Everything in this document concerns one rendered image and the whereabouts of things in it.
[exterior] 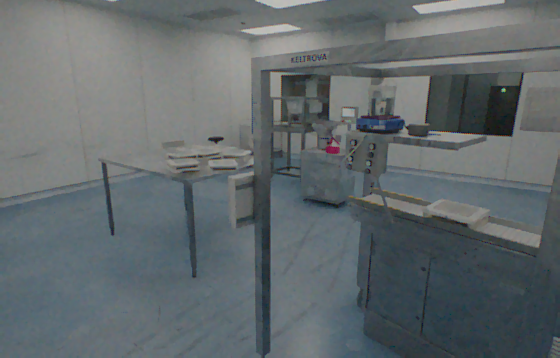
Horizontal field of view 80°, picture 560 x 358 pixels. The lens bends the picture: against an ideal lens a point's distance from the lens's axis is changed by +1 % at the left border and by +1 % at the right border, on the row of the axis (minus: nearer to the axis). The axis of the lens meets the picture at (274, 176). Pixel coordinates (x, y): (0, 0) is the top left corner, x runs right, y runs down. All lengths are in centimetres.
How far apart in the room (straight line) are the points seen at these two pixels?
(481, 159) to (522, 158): 58
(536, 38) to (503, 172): 604
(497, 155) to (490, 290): 512
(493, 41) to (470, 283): 128
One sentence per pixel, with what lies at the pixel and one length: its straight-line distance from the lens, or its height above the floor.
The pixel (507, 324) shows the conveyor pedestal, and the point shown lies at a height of 51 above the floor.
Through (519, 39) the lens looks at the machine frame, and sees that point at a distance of 101.
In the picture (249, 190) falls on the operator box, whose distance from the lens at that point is 162.
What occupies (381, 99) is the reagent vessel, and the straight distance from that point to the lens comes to 197.
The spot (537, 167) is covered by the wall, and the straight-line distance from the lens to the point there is 697.
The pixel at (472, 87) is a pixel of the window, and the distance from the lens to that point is 690.
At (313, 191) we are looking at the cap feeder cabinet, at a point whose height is 19.
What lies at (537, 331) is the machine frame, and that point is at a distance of 113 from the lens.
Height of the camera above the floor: 155
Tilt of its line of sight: 14 degrees down
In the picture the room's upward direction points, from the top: straight up
